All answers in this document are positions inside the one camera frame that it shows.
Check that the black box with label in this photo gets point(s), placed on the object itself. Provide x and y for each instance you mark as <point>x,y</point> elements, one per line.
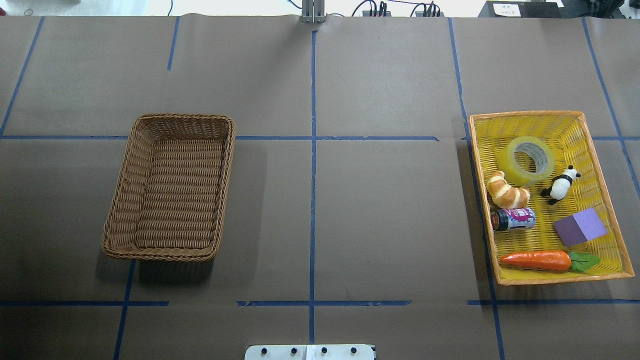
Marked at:
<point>520,9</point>

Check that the aluminium frame post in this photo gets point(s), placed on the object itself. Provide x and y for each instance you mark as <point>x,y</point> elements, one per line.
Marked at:
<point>313,11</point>

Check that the toy panda figure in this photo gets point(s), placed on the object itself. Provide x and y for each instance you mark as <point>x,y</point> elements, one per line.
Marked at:
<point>560,185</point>

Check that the purple foam cube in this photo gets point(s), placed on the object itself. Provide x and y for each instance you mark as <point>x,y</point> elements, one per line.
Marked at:
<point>580,227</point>

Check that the yellow tape roll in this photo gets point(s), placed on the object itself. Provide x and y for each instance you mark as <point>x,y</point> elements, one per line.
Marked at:
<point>538,151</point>

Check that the brown wicker basket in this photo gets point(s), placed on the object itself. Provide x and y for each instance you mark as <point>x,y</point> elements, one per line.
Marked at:
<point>169,203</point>

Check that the small purple can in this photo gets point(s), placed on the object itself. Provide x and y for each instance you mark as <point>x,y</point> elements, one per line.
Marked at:
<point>513,219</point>

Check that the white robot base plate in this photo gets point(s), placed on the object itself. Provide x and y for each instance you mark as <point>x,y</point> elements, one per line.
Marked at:
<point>348,351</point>

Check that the toy croissant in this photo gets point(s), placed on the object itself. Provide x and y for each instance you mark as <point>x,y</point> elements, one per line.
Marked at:
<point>504,195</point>

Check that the toy carrot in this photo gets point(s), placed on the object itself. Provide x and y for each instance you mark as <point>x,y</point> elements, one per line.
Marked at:
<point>552,260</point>

